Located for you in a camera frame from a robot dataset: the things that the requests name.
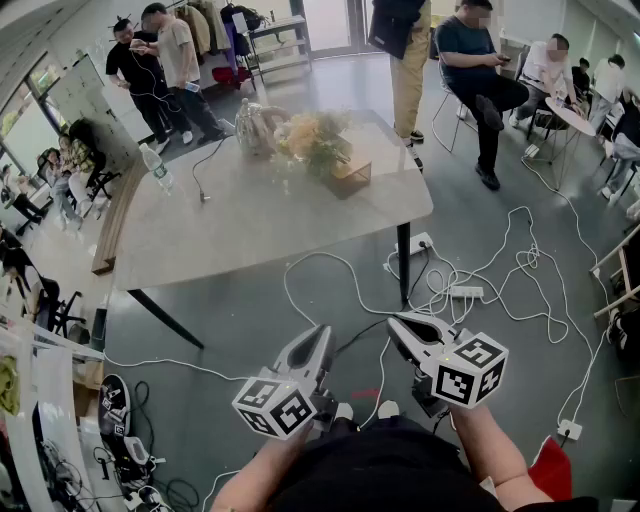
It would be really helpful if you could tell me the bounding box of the light wooden frame chair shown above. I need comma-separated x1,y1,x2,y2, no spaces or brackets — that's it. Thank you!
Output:
589,234,640,319

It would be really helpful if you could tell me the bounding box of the pastel artificial flower bouquet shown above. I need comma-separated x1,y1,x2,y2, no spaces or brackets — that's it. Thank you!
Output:
272,110,352,181

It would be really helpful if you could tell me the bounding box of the long white desk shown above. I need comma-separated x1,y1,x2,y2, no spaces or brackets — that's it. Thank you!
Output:
0,319,109,512

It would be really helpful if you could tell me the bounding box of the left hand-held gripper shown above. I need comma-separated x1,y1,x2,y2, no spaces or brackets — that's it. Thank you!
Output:
232,323,337,441

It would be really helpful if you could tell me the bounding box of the black floor cable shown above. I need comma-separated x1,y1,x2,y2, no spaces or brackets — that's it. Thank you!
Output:
332,239,432,354

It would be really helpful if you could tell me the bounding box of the red bag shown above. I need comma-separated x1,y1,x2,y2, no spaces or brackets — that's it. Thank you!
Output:
211,65,251,90

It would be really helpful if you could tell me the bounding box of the black office chair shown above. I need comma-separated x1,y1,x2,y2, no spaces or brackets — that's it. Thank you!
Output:
34,274,86,341

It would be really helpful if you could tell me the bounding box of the long wooden plank bench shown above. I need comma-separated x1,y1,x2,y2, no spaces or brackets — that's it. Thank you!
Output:
91,158,147,275

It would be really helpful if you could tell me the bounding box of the round white side table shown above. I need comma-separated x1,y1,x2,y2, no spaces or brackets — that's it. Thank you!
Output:
543,96,597,191

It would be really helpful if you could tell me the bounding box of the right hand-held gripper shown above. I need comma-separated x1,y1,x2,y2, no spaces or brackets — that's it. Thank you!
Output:
387,312,510,419

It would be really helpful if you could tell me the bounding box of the person's left forearm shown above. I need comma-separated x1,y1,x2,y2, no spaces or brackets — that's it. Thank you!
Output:
209,424,314,512

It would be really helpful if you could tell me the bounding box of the steel kettle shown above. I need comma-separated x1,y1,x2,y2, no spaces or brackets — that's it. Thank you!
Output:
234,98,292,160

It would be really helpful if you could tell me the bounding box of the clear plastic water bottle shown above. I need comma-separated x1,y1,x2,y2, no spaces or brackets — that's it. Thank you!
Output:
138,142,175,195

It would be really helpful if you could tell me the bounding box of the person's right forearm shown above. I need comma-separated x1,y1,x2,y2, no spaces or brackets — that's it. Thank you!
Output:
449,403,554,512

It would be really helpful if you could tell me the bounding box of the black device with printed tags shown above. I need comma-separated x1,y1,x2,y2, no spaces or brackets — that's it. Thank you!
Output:
98,373,132,451

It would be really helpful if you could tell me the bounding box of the green cloth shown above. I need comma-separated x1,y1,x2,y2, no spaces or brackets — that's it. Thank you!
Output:
0,353,22,417

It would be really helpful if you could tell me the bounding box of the white floor cable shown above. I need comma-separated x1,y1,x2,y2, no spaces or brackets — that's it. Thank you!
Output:
283,251,454,331
520,157,612,431
103,351,251,382
384,204,571,346

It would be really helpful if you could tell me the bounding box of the person's black clothing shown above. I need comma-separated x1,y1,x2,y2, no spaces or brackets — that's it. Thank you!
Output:
269,414,601,512

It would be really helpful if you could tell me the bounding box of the clothes rack with coats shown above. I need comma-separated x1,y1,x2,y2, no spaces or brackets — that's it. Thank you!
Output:
172,0,236,57

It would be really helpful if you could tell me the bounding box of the grey metal shelf rack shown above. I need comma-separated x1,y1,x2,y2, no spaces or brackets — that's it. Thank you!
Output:
247,14,314,86

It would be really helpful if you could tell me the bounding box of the white locker cabinet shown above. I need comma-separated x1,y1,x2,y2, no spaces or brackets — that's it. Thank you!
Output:
47,53,154,161

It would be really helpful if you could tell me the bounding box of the black carried bag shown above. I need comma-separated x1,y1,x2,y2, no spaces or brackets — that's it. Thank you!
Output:
367,0,429,61

